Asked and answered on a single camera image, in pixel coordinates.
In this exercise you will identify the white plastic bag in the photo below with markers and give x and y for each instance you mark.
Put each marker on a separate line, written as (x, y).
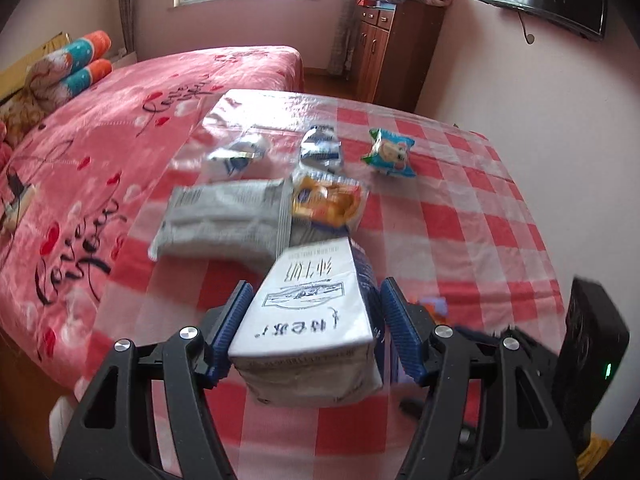
(60, 416)

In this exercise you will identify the pink bed cover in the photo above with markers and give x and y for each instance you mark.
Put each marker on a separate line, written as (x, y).
(88, 168)

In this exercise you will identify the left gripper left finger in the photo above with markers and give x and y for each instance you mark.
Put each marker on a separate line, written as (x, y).
(112, 434)

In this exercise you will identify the teal cartoon snack packet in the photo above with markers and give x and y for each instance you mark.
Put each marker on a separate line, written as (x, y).
(389, 153)

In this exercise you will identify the yellow jacket sleeve forearm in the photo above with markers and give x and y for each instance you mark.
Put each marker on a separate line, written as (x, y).
(592, 454)

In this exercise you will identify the orange biscuit wrapper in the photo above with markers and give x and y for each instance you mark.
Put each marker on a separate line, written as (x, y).
(329, 200)

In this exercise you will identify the newspaper sheet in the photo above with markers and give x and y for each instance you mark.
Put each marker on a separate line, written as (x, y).
(302, 232)

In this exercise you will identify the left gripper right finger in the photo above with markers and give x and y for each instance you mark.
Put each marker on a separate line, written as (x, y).
(487, 413)

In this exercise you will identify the wooden cabinet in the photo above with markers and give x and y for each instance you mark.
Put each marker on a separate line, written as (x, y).
(395, 44)

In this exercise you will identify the crumpled blue white pouch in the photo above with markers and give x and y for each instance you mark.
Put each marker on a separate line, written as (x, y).
(321, 148)

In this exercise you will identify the red white checkered plastic sheet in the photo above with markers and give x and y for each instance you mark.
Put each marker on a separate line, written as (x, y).
(459, 230)

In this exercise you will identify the rolled colourful quilt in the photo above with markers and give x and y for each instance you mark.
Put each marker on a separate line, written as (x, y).
(63, 74)

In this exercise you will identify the silver foil snack bag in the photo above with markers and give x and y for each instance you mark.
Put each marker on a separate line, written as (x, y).
(245, 220)

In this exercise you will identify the blue orange snack packet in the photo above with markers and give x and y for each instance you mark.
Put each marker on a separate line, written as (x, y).
(429, 310)

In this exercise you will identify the white blue milk carton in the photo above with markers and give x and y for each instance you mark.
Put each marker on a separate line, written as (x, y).
(309, 338)

